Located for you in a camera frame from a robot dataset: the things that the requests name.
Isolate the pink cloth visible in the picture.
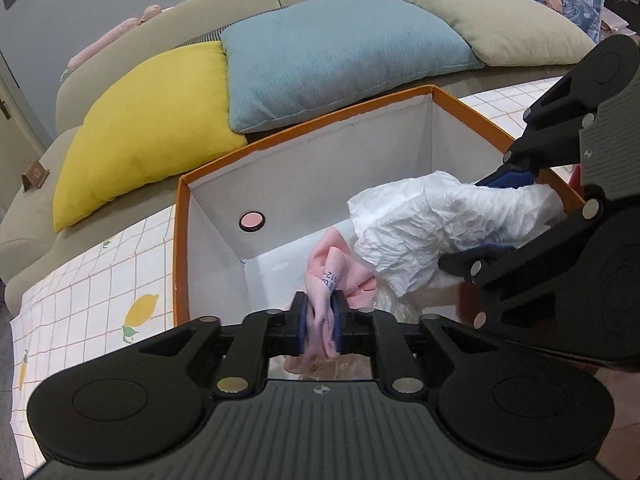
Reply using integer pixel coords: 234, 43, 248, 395
285, 226, 378, 375

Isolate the light blue pillow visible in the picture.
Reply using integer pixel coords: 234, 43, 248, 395
220, 0, 486, 134

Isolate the grey door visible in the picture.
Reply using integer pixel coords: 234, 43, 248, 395
0, 50, 51, 156

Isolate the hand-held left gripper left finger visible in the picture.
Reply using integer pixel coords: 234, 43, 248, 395
127, 292, 308, 397

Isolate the yellow pillow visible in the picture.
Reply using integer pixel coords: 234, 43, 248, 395
52, 40, 249, 233

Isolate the small brown card stand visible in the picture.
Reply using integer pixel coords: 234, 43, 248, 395
22, 160, 51, 192

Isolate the pink plastic folder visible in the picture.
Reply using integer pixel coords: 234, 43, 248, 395
606, 0, 640, 37

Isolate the grey-green pillow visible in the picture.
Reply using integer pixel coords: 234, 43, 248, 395
377, 0, 598, 68

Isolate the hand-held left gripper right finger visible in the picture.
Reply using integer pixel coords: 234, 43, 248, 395
331, 294, 506, 397

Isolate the lemon print checked tablecloth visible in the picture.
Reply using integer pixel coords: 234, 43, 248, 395
10, 75, 591, 461

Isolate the orange cardboard box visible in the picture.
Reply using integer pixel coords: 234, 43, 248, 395
173, 85, 587, 331

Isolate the long pink plush toy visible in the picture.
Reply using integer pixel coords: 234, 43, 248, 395
67, 4, 163, 73

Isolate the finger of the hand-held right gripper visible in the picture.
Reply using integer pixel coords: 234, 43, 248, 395
472, 66, 601, 191
439, 187, 603, 333

